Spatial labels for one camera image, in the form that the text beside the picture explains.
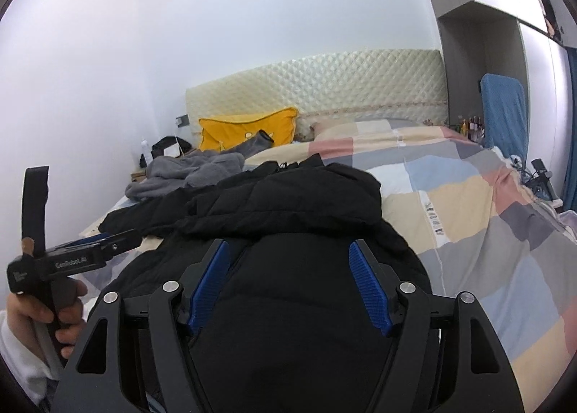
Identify black desk microphone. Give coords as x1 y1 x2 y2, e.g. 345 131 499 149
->
529 158 558 203

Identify blue curtain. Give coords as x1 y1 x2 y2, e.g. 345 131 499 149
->
561 46 577 212

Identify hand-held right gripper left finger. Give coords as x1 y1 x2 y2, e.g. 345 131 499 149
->
49 238 235 413

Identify row of small bottles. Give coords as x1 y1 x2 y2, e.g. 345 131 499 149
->
455 115 484 142

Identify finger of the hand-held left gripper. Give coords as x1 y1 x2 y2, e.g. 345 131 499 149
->
61 235 114 252
103 229 145 257

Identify grey and white wardrobe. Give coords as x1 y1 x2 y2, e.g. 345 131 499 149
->
421 0 577 216

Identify pastel checked quilt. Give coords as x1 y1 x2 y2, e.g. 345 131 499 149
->
81 118 577 413

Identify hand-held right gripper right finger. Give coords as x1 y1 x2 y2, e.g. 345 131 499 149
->
348 239 526 413

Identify black cables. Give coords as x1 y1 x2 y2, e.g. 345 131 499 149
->
508 156 533 180

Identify person's left hand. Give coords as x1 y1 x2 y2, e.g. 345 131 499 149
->
6 280 89 360

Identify black puffer jacket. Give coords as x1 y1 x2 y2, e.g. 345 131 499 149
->
98 154 445 413

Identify person's left forearm white sleeve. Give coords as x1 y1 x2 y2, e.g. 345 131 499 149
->
0 308 69 411

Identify yellow pillow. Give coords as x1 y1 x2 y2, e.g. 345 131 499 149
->
198 107 299 153

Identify black bag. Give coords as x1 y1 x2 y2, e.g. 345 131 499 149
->
151 136 195 159

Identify grey fleece garment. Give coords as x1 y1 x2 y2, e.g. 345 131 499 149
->
125 129 276 203

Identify chair with blue cover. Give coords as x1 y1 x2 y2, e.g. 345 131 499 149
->
480 74 528 160

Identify cream quilted headboard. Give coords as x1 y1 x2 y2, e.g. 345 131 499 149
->
185 49 449 148

